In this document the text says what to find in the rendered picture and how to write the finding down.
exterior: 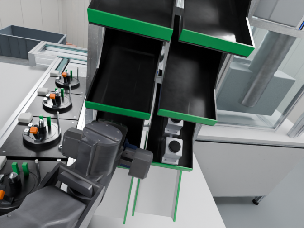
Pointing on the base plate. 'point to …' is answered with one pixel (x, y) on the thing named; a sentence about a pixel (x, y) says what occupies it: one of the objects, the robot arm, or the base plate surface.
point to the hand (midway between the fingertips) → (113, 143)
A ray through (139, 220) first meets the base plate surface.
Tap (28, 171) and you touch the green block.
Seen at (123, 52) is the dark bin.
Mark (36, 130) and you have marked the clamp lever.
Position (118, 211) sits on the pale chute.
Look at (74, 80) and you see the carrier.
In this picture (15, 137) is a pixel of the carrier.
